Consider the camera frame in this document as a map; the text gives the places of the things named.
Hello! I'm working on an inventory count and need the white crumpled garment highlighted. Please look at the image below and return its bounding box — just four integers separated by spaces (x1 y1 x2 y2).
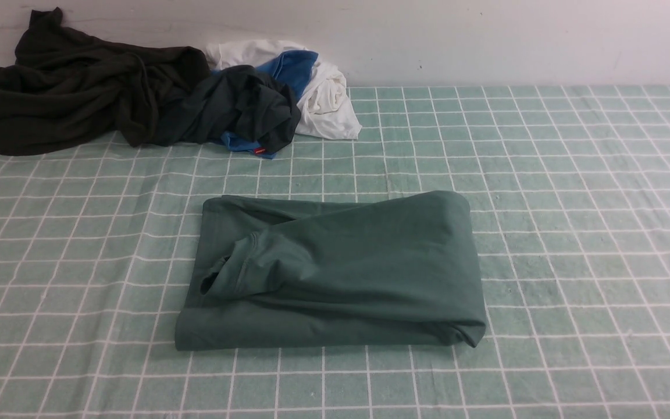
206 39 362 140

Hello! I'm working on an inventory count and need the blue crumpled garment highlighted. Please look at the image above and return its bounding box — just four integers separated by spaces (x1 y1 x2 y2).
212 49 319 159

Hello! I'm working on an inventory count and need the green checkered table cloth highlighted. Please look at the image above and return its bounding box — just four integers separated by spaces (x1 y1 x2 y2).
0 86 670 418

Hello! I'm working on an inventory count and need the green long sleeve shirt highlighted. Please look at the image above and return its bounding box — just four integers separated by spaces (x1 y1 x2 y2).
174 190 487 351

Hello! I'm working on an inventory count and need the dark olive crumpled garment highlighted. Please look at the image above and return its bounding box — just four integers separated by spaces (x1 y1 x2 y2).
0 8 211 156

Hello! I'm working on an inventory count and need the dark teal crumpled shirt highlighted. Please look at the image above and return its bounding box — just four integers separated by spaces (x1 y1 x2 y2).
147 65 301 157

